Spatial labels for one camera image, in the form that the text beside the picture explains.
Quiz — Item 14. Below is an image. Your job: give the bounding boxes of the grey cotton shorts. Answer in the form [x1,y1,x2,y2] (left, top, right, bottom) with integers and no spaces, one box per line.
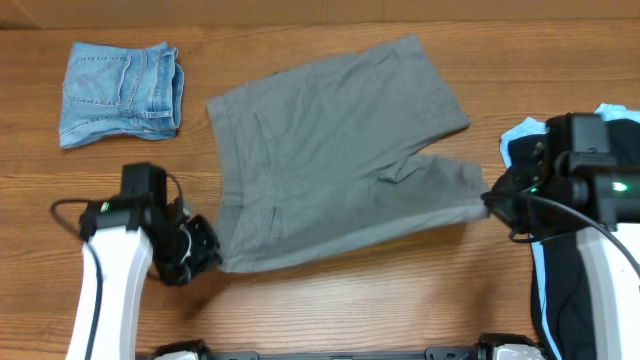
[207,35,488,273]

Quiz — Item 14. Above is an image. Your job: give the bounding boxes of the folded blue denim shorts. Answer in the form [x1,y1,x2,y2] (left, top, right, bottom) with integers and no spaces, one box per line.
[58,42,185,149]

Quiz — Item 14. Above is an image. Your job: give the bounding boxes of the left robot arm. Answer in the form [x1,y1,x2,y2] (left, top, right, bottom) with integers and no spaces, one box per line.
[66,163,222,359]

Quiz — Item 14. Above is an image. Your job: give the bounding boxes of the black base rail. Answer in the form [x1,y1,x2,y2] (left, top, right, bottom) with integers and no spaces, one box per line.
[149,339,546,360]

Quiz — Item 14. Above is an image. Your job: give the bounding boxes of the black t-shirt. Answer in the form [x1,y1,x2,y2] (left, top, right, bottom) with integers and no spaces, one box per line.
[500,118,639,360]

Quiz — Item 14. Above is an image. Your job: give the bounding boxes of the light blue t-shirt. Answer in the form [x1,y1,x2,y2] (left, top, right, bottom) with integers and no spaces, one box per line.
[499,103,640,360]

